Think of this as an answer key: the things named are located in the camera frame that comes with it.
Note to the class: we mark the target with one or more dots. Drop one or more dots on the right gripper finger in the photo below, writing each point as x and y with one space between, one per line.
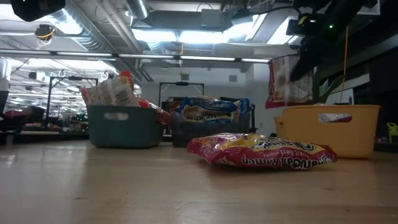
308 59

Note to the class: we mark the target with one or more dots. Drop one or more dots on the yellow plastic bin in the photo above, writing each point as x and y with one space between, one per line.
298 137

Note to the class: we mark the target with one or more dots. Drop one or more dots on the small green object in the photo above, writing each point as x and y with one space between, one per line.
392 129

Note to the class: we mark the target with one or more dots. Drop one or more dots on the grey plastic bin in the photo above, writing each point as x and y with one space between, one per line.
211 133

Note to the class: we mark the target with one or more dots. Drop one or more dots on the dark teal plastic bin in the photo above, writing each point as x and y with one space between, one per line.
140 133

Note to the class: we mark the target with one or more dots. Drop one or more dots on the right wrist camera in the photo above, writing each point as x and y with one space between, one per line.
298 28

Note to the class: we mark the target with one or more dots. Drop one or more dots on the black metal frame stand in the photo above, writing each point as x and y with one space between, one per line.
182 83
49 102

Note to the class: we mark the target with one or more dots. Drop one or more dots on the silver ventilation duct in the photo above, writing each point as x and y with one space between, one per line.
138 7

